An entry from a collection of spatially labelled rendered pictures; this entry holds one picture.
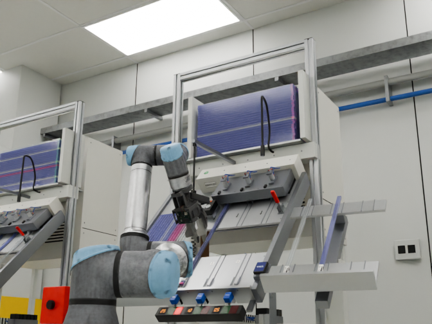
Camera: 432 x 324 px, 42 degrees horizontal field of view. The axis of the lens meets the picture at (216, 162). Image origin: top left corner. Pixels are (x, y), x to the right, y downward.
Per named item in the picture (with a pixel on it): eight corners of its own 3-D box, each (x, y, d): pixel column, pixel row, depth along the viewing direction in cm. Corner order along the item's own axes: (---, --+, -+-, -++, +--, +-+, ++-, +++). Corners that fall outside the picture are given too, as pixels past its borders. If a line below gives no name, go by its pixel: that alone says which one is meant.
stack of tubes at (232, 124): (296, 139, 247) (294, 83, 255) (196, 157, 272) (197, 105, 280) (306, 148, 257) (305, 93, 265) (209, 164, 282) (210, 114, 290)
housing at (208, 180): (305, 191, 243) (294, 163, 237) (207, 204, 267) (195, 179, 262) (308, 180, 249) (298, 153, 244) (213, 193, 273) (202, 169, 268)
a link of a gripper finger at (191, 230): (184, 248, 200) (179, 224, 198) (193, 241, 205) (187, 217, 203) (192, 248, 199) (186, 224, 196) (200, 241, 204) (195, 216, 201)
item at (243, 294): (256, 303, 191) (249, 287, 188) (107, 307, 224) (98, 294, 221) (258, 300, 192) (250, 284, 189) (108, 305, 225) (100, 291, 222)
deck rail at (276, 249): (262, 303, 190) (256, 288, 187) (256, 303, 191) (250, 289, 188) (310, 183, 245) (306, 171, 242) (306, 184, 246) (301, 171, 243)
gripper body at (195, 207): (175, 226, 197) (165, 193, 194) (188, 216, 204) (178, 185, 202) (194, 224, 193) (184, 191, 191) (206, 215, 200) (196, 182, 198)
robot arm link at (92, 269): (76, 301, 148) (80, 249, 152) (127, 301, 147) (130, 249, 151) (61, 297, 137) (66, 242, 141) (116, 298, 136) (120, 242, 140)
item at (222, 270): (255, 294, 191) (252, 287, 190) (105, 299, 223) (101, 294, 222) (270, 257, 205) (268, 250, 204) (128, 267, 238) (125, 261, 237)
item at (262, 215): (286, 231, 220) (281, 220, 218) (150, 244, 253) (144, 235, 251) (306, 183, 246) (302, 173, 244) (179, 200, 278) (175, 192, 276)
